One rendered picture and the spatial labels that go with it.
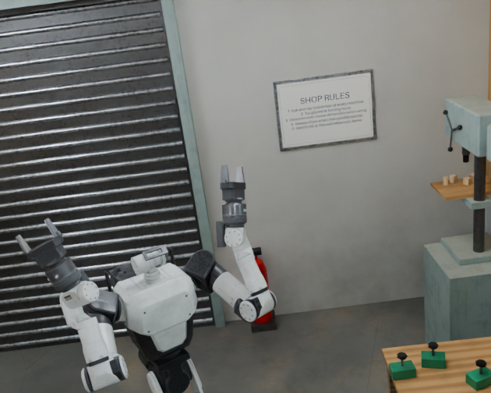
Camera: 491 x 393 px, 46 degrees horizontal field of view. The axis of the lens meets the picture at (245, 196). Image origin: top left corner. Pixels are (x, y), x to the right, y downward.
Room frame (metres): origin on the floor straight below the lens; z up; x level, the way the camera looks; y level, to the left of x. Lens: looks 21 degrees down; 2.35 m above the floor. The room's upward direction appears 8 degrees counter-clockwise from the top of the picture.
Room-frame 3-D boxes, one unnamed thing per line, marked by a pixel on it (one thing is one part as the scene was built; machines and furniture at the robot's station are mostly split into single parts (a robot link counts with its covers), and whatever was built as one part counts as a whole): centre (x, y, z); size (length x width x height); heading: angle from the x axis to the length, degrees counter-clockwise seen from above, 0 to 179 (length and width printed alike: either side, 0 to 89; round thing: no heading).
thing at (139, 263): (1.89, 0.38, 1.44); 0.10 x 0.07 x 0.09; 119
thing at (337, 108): (3.69, -0.59, 1.48); 0.64 x 0.02 x 0.46; 89
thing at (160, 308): (1.94, 0.40, 1.23); 0.34 x 0.30 x 0.36; 119
